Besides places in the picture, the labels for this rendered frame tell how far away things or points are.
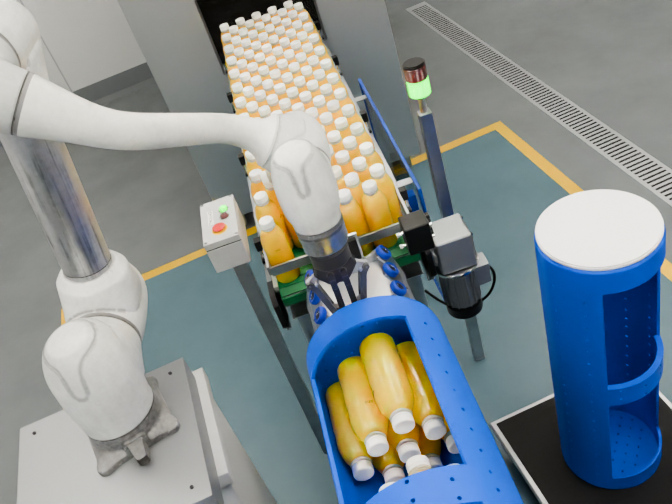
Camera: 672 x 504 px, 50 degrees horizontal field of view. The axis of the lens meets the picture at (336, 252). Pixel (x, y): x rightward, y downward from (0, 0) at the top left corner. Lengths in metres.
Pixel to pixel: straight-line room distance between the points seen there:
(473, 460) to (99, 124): 0.77
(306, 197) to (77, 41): 4.87
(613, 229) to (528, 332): 1.25
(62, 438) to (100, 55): 4.59
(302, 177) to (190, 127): 0.21
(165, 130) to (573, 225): 0.97
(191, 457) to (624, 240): 1.03
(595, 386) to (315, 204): 1.00
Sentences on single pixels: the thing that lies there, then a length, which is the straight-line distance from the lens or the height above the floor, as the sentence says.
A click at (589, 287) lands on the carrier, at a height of 0.98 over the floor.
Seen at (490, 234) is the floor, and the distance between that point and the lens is 3.38.
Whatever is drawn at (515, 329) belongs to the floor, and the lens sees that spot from 2.95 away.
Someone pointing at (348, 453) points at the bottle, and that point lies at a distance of 1.37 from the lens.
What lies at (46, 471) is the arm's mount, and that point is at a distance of 1.67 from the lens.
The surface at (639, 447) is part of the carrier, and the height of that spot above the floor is 0.16.
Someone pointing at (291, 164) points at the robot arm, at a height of 1.57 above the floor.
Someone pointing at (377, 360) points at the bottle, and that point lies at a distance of 1.34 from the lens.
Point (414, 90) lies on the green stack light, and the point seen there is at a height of 1.19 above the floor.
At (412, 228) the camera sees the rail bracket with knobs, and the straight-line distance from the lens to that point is 1.90.
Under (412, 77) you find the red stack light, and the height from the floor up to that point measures 1.23.
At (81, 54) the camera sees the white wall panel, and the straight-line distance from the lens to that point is 6.02.
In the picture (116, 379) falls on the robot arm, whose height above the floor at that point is 1.26.
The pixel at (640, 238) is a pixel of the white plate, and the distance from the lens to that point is 1.72.
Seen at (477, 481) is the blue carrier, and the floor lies 1.21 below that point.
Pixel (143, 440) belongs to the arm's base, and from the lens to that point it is 1.54.
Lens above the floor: 2.18
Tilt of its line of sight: 38 degrees down
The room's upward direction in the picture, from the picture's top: 20 degrees counter-clockwise
